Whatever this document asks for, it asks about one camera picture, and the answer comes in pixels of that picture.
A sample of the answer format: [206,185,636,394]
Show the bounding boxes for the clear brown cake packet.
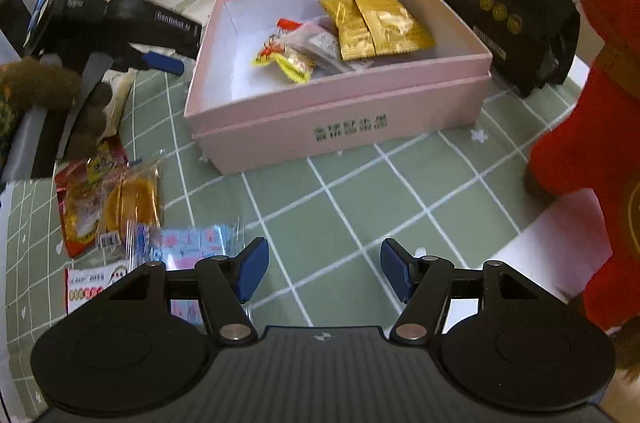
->
[97,159,164,250]

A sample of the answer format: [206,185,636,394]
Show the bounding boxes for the blue cartoon candy packet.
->
[127,219,242,320]

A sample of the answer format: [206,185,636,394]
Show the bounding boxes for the white snack packet red border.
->
[64,267,132,317]

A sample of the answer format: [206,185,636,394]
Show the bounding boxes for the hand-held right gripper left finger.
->
[102,237,271,345]

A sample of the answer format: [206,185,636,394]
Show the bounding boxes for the small yellow red snack packet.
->
[251,19,318,84]

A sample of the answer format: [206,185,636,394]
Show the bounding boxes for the clear beige pastry packet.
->
[287,20,372,74]

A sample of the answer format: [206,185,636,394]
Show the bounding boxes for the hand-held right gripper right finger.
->
[379,238,543,344]

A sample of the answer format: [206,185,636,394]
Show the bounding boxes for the pink cardboard box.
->
[183,0,494,176]

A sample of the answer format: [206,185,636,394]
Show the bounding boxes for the red plush toy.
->
[524,0,640,335]

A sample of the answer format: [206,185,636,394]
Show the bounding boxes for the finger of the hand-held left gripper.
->
[129,44,184,77]

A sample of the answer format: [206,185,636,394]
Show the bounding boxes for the green checked tablecloth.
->
[0,48,591,414]

